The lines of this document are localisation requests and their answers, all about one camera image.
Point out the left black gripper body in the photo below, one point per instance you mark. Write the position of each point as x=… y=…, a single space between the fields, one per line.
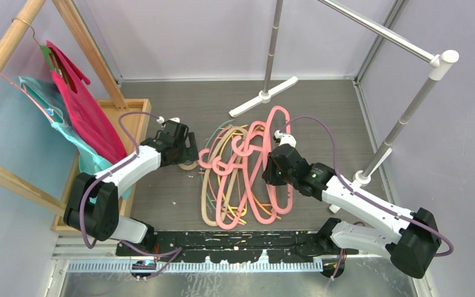
x=184 y=154

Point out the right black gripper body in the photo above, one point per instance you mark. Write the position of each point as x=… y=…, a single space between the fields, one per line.
x=276 y=177

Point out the beige plastic hanger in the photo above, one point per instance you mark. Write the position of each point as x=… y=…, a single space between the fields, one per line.
x=204 y=179

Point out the thick pink plastic hanger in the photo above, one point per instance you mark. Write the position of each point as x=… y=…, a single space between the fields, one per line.
x=203 y=162

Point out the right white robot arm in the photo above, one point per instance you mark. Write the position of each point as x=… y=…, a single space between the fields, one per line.
x=404 y=237

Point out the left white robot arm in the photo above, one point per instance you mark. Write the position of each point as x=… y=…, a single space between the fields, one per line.
x=93 y=205

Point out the wooden tray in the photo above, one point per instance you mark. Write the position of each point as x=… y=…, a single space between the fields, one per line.
x=136 y=125

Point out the red garment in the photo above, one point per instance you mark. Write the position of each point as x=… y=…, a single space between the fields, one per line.
x=87 y=117

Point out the teal garment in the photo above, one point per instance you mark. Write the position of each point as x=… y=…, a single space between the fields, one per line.
x=89 y=161

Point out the green hanger on rack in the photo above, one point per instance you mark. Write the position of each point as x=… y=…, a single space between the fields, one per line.
x=54 y=64

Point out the pink hanger on wooden rack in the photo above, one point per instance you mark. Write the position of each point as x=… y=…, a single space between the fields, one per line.
x=46 y=101

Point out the metal clothes rack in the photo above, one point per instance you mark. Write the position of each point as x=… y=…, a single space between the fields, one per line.
x=440 y=63

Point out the orange wire hanger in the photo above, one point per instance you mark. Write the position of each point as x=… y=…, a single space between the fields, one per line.
x=257 y=141

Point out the green wire hanger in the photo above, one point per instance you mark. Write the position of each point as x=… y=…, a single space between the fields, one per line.
x=210 y=141

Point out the thin pink wire hanger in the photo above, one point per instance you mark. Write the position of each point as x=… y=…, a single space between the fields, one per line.
x=219 y=143

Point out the yellow wire hanger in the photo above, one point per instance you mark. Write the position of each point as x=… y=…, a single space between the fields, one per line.
x=226 y=159

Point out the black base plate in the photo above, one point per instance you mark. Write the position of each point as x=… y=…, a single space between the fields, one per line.
x=241 y=246

